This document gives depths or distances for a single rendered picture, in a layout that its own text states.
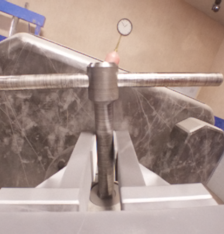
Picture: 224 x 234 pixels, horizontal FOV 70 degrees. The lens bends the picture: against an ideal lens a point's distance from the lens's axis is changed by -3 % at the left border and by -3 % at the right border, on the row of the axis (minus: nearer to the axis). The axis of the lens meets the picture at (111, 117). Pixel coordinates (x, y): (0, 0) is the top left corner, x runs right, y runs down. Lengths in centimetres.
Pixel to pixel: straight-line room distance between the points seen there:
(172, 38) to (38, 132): 404
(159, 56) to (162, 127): 371
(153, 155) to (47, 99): 25
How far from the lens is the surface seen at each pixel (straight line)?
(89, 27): 367
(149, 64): 395
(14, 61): 31
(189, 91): 391
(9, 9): 333
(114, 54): 75
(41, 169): 37
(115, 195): 18
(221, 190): 378
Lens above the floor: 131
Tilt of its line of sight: 13 degrees down
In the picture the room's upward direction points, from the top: 21 degrees clockwise
